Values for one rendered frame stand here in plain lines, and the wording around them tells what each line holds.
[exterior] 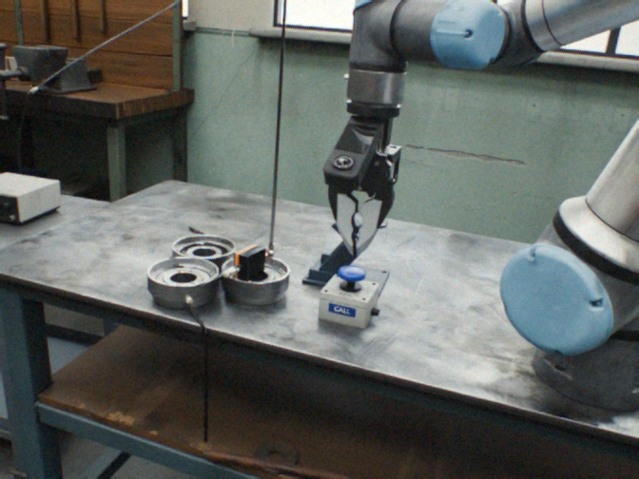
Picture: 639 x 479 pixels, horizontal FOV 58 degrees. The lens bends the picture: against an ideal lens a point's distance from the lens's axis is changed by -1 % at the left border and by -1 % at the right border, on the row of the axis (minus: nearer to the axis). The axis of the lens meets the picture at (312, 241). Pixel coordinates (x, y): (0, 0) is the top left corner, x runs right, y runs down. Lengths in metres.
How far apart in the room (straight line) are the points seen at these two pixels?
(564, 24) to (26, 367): 0.97
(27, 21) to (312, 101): 1.41
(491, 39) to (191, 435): 0.75
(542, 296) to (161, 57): 2.29
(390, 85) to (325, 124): 1.77
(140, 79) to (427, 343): 2.17
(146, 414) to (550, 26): 0.85
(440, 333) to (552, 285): 0.30
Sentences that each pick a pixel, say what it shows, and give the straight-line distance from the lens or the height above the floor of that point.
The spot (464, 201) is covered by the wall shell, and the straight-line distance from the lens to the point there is 2.46.
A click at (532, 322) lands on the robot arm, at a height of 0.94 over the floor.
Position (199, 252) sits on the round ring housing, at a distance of 1.01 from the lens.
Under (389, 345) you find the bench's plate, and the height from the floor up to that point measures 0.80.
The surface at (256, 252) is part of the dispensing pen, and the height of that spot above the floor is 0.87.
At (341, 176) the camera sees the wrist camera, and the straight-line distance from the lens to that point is 0.71.
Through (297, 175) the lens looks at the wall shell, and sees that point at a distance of 2.61.
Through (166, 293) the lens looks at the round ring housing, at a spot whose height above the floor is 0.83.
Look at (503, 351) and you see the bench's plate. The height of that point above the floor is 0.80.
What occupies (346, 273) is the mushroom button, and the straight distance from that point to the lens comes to 0.83.
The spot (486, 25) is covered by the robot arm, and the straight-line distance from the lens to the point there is 0.69.
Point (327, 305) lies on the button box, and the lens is 0.84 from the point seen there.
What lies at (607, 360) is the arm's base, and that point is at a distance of 0.78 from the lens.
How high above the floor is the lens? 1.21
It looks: 21 degrees down
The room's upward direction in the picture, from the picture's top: 4 degrees clockwise
